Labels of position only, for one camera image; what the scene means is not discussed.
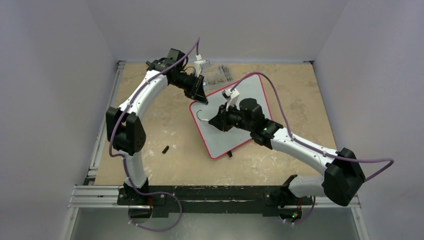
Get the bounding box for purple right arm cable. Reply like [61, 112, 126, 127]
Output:
[230, 72, 395, 183]

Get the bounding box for red framed whiteboard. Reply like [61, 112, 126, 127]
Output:
[189, 74, 273, 159]

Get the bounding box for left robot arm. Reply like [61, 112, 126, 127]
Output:
[105, 48, 208, 205]

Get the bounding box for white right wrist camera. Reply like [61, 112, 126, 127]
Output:
[221, 88, 240, 111]

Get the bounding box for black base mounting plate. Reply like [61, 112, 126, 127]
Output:
[117, 184, 313, 220]

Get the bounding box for aluminium frame rail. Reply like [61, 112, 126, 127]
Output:
[67, 60, 127, 210]

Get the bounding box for black metal crank handle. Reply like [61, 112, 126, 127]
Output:
[145, 61, 155, 67]

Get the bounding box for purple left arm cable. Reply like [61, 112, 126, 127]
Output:
[108, 37, 201, 200]

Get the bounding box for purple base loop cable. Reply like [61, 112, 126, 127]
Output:
[127, 193, 185, 233]

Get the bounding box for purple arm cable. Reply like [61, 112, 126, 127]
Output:
[230, 72, 395, 183]
[108, 37, 201, 200]

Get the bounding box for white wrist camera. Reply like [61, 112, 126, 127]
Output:
[193, 54, 211, 77]
[221, 88, 240, 111]

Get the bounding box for clear plastic box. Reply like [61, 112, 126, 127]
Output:
[201, 65, 234, 93]

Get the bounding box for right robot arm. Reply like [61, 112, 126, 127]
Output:
[208, 98, 365, 207]

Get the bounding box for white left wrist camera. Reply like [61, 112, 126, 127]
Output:
[193, 54, 211, 77]

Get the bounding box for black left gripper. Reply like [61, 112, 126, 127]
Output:
[171, 73, 208, 105]

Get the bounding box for black marker cap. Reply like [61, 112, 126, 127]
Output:
[162, 145, 170, 154]

